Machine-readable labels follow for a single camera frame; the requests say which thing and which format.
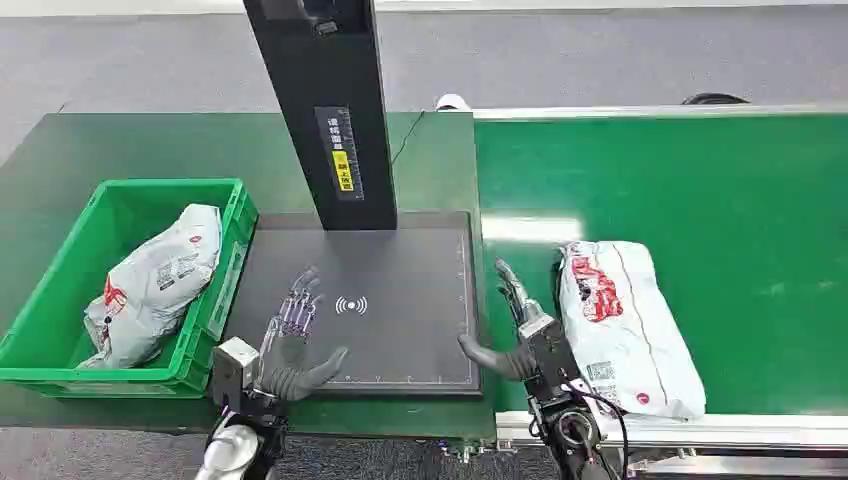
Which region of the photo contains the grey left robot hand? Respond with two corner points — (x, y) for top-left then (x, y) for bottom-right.
(254, 266), (350, 403)

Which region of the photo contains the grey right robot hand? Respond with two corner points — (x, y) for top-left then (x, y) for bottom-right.
(457, 258), (579, 392)

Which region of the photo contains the white parcel bag red print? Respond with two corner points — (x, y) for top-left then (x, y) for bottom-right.
(556, 240), (708, 421)

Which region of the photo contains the grey parcel bag red print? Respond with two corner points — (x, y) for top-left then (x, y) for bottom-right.
(77, 203), (223, 370)

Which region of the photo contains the green conveyor belt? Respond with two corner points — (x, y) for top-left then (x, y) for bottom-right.
(472, 103), (848, 476)

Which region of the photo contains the green plastic crate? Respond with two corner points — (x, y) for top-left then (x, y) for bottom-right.
(0, 177), (260, 400)

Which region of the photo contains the black scanner column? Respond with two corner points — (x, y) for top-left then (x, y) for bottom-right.
(242, 0), (399, 232)

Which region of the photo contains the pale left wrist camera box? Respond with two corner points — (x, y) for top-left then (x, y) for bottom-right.
(211, 336), (260, 413)

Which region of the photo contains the black scanner base plate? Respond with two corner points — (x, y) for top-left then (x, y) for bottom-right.
(221, 211), (483, 397)

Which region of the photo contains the thin black cable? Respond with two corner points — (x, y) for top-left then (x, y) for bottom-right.
(390, 109), (427, 166)

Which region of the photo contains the black coiled cable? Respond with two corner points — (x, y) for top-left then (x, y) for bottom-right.
(681, 92), (751, 107)

